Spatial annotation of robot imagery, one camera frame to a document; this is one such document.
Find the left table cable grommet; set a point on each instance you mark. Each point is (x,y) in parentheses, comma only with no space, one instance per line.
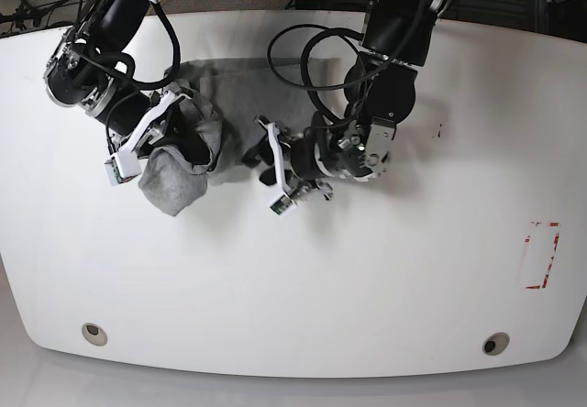
(94,334)

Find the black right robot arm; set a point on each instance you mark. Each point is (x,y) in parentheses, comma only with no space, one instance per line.
(90,68)

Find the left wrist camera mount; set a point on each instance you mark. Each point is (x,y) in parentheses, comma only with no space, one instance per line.
(289,191)

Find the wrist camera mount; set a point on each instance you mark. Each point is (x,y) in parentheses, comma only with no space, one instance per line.
(289,191)
(123,163)

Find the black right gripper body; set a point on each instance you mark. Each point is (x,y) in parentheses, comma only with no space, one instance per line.
(122,114)

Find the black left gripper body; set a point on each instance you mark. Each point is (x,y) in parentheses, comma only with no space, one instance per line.
(301,153)

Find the table cable grommet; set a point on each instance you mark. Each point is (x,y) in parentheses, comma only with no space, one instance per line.
(495,344)
(94,334)

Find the black tripod stand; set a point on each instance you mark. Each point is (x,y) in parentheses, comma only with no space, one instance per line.
(30,17)

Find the grey T-shirt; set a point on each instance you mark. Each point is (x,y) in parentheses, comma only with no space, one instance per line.
(228,97)

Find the right table cable grommet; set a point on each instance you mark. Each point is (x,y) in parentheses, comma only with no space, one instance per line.
(495,344)

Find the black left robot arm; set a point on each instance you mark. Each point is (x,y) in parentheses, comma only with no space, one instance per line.
(379,89)

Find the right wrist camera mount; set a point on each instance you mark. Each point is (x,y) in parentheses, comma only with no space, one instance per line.
(123,163)

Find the red tape rectangle marking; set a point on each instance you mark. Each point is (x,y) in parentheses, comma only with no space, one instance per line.
(539,253)

